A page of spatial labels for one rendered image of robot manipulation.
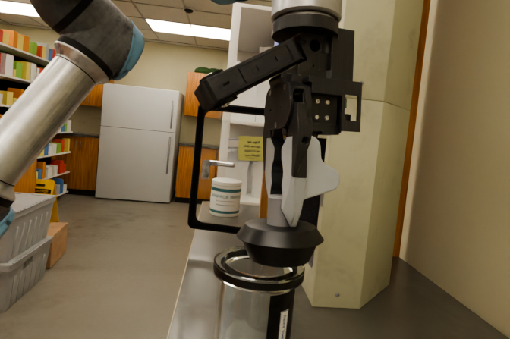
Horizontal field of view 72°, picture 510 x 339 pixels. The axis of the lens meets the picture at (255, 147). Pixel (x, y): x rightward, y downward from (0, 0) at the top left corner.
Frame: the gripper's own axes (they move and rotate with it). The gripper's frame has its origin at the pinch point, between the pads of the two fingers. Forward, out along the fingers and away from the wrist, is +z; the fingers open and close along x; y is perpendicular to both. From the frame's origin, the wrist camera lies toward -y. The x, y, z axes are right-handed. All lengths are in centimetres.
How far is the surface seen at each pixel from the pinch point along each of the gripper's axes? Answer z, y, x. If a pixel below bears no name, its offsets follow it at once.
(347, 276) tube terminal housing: 21, 31, 34
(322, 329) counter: 28.6, 21.8, 27.5
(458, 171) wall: -3, 71, 41
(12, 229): 49, -87, 225
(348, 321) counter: 29, 29, 29
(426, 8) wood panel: -55, 73, 57
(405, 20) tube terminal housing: -38, 44, 32
